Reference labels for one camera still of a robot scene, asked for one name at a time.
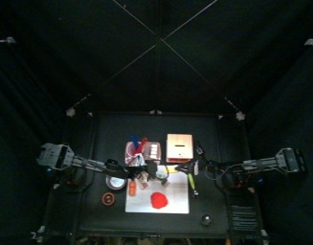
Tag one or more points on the white cutting board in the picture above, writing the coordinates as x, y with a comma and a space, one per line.
176, 204

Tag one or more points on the black round dome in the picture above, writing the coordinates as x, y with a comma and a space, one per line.
207, 219

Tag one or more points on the blue plastic utensil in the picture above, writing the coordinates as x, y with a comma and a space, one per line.
134, 140

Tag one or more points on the red plastic cup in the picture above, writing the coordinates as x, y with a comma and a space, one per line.
130, 154

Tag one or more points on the pink wooden tray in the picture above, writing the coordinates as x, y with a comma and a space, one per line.
148, 157

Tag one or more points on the red plastic utensil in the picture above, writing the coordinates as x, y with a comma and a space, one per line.
144, 142

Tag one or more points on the orange toy carrot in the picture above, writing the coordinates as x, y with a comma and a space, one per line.
132, 189

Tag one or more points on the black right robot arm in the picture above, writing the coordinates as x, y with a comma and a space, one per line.
265, 164

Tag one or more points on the metal frame corner bracket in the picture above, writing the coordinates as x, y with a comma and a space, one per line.
8, 40
156, 112
240, 115
311, 42
70, 112

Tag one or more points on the wooden box with red front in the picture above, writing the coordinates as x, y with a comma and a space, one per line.
180, 142

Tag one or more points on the red and white block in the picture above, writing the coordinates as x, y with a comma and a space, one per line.
142, 184

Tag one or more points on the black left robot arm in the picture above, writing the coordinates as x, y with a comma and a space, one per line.
61, 156

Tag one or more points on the red play dough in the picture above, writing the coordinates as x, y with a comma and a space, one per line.
160, 200

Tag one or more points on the metal bowl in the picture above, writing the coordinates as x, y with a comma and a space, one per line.
115, 184

